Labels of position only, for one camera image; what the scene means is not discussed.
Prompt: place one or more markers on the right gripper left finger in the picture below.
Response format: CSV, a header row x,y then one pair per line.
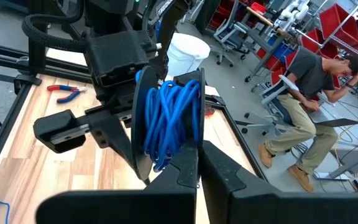
x,y
120,208

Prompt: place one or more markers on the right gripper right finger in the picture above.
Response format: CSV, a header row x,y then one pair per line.
x,y
259,208

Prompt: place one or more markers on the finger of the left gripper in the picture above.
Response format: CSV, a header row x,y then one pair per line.
x,y
186,79
110,130

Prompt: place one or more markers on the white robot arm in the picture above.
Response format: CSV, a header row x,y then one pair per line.
x,y
294,11

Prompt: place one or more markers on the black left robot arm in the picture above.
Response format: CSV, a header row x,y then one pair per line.
x,y
110,12

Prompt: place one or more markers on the white trash bin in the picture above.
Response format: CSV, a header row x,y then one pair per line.
x,y
188,53

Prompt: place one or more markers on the grey blue office chair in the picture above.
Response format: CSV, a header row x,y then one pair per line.
x,y
228,31

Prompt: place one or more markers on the red plastic bin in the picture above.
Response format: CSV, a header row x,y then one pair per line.
x,y
343,25
275,62
319,42

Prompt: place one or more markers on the wooden workbench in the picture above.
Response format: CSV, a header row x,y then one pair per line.
x,y
263,17

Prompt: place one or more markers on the thin laptop computer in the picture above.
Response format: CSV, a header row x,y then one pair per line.
x,y
337,122

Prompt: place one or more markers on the person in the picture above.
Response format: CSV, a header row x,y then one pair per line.
x,y
309,74

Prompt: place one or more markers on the metal shelf rack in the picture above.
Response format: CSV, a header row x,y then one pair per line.
x,y
350,48

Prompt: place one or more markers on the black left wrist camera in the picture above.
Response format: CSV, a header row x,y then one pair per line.
x,y
117,59

